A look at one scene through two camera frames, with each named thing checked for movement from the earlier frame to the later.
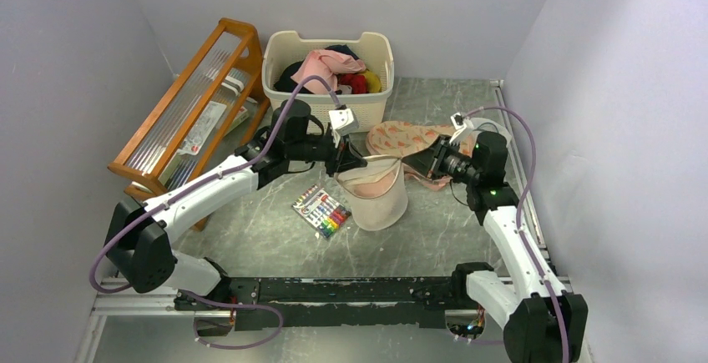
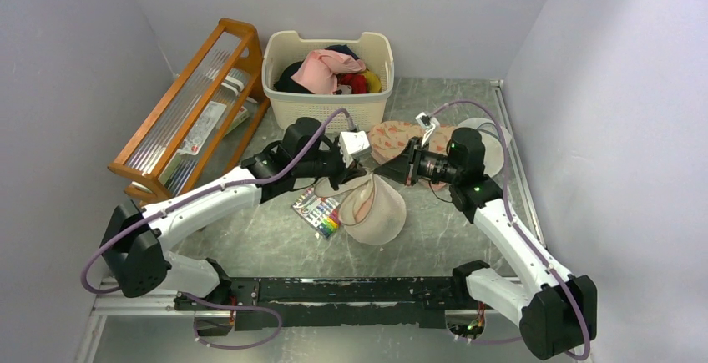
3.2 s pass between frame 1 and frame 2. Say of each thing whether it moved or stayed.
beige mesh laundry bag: moved
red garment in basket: stayed
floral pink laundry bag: stayed
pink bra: moved
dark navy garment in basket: stayed
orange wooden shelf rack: stayed
